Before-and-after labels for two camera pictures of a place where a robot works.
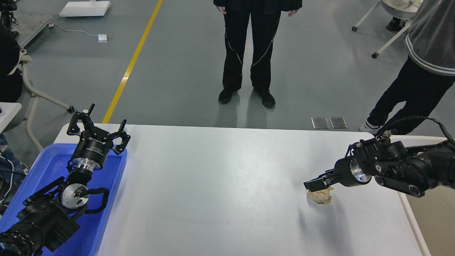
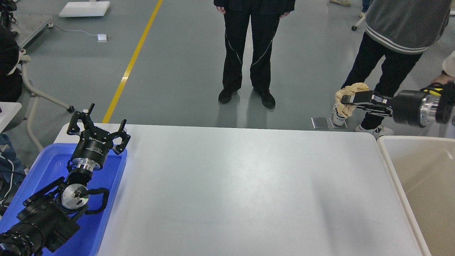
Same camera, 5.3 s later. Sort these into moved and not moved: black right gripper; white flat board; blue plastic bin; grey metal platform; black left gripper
Moved: black right gripper
Not moved: grey metal platform; black left gripper; blue plastic bin; white flat board
